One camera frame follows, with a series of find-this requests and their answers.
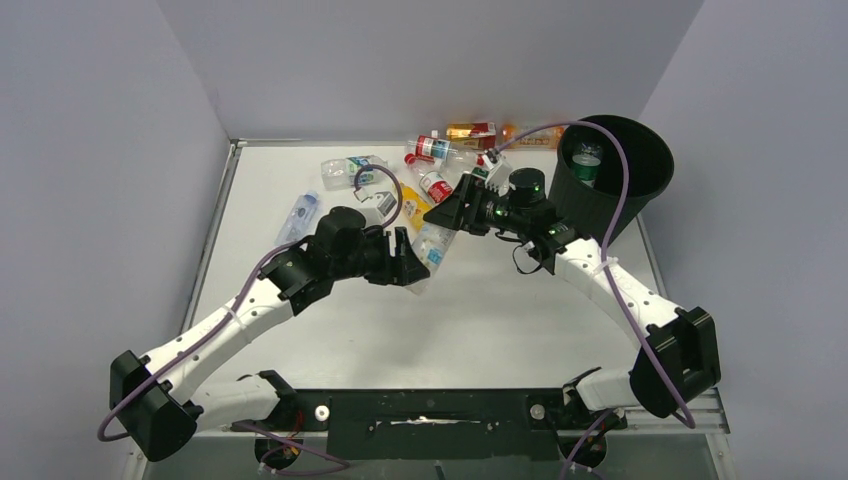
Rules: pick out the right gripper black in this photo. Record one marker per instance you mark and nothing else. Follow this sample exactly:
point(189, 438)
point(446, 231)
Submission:
point(453, 213)

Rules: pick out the clear bottle white blue label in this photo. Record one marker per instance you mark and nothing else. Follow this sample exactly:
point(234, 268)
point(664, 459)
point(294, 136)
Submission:
point(431, 246)

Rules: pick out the clear bottle green label green cap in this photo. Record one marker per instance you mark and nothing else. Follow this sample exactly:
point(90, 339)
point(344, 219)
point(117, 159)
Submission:
point(586, 160)

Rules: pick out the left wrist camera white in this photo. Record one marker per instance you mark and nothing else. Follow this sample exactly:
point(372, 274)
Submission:
point(379, 207)

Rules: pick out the orange drink bottle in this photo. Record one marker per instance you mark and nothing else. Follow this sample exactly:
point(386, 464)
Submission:
point(544, 139)

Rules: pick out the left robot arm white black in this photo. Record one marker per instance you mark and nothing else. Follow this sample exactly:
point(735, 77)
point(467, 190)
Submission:
point(159, 397)

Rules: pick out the black ribbed plastic bin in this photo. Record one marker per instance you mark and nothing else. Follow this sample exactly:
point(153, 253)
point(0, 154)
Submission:
point(590, 209)

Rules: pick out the yellow juice bottle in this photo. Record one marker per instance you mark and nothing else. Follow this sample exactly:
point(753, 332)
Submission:
point(414, 206)

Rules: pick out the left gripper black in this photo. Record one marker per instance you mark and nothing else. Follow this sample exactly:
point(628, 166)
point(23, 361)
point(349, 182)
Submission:
point(408, 269)

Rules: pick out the red gold label bottle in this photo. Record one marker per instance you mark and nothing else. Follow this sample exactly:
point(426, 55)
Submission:
point(477, 136)

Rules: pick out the clear bottle blue green label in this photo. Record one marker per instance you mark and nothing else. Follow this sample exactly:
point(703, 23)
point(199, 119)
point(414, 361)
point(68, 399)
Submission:
point(339, 173)

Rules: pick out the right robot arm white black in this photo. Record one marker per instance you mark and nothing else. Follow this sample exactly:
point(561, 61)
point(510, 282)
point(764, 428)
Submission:
point(677, 355)

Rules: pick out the clear blue water bottle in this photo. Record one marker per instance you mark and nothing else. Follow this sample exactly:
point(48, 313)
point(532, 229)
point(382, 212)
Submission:
point(300, 219)

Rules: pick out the clear bottle red blue label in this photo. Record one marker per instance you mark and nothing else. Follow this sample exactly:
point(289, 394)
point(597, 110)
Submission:
point(440, 152)

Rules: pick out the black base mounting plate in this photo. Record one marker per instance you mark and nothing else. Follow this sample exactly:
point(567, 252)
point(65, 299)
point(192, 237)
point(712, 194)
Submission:
point(434, 424)

